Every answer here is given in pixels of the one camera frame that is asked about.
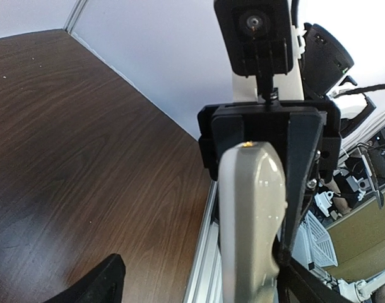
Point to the right aluminium frame post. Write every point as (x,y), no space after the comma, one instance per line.
(75,15)

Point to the white remote control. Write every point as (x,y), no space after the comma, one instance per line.
(252,206)

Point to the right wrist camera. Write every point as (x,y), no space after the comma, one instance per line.
(264,44)

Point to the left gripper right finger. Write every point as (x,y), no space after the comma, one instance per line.
(296,284)

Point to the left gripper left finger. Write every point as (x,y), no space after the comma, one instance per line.
(103,283)

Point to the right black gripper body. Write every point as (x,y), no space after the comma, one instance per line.
(223,126)

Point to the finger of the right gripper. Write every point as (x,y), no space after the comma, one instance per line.
(304,132)

